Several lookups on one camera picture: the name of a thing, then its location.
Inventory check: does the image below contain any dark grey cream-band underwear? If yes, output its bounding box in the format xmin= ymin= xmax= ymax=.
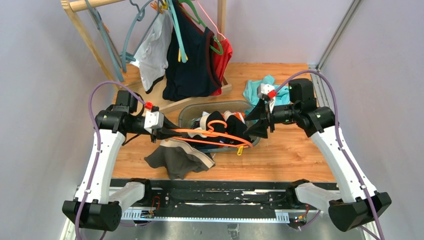
xmin=144 ymin=138 xmax=216 ymax=180

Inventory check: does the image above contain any orange hanger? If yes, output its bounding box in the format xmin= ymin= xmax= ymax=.
xmin=172 ymin=127 xmax=254 ymax=156

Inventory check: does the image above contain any teal clip hanger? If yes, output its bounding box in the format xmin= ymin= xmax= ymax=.
xmin=160 ymin=0 xmax=188 ymax=63

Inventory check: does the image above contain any grey-blue clip hanger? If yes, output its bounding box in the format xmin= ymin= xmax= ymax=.
xmin=84 ymin=0 xmax=124 ymax=83

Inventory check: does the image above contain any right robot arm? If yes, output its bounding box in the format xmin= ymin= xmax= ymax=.
xmin=245 ymin=78 xmax=392 ymax=232

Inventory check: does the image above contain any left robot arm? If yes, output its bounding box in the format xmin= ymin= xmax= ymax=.
xmin=62 ymin=90 xmax=180 ymax=232

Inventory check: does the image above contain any orange white underwear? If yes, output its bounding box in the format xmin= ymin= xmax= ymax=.
xmin=221 ymin=110 xmax=246 ymax=124

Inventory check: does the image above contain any black underwear in basket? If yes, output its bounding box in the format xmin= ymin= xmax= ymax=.
xmin=226 ymin=115 xmax=253 ymax=143

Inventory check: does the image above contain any white grey underwear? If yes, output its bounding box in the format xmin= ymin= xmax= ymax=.
xmin=129 ymin=13 xmax=173 ymax=94

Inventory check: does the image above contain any grey-blue hanger on rack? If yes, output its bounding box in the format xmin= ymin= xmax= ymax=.
xmin=119 ymin=0 xmax=163 ymax=74

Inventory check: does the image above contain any green hanger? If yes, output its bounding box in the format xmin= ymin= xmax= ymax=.
xmin=178 ymin=0 xmax=224 ymax=56

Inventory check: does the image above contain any pink thin hanger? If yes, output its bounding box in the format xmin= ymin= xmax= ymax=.
xmin=195 ymin=0 xmax=228 ymax=40

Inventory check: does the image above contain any teal cloth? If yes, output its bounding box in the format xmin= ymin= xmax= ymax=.
xmin=242 ymin=75 xmax=291 ymax=106

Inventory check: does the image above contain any clear plastic basket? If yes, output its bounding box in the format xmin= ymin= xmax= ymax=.
xmin=178 ymin=100 xmax=261 ymax=153

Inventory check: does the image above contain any red garment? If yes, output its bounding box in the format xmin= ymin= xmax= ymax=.
xmin=210 ymin=38 xmax=233 ymax=96

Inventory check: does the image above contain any dark navy tank top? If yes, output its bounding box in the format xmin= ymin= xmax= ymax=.
xmin=162 ymin=0 xmax=222 ymax=102

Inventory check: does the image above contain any wooden clothes rack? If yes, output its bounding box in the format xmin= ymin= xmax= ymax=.
xmin=60 ymin=0 xmax=233 ymax=115

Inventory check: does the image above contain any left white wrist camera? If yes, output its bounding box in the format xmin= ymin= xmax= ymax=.
xmin=144 ymin=110 xmax=165 ymax=132

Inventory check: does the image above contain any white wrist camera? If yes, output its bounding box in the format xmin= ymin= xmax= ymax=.
xmin=144 ymin=110 xmax=165 ymax=132
xmin=257 ymin=83 xmax=277 ymax=113

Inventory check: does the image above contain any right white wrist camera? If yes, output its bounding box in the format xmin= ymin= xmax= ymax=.
xmin=257 ymin=83 xmax=277 ymax=113

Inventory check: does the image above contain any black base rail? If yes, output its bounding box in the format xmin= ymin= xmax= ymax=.
xmin=105 ymin=178 xmax=355 ymax=229

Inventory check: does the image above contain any aluminium frame rail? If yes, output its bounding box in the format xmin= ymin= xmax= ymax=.
xmin=308 ymin=0 xmax=374 ymax=240

